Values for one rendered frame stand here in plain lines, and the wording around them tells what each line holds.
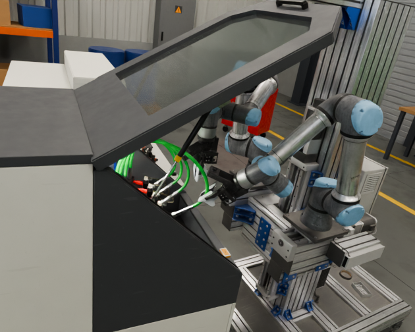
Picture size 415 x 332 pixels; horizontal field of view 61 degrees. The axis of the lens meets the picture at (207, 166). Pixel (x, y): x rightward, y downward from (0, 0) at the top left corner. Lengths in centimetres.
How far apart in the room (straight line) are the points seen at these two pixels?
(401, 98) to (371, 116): 646
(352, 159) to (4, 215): 118
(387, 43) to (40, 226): 158
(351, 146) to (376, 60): 53
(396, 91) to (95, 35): 608
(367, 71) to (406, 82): 602
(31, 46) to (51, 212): 676
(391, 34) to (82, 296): 164
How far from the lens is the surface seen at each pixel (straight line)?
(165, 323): 149
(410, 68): 778
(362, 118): 135
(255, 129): 565
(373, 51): 178
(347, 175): 148
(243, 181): 129
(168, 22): 799
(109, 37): 793
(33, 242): 112
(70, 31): 777
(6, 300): 126
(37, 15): 649
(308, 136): 145
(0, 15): 647
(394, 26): 185
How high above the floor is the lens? 190
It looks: 24 degrees down
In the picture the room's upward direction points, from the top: 9 degrees clockwise
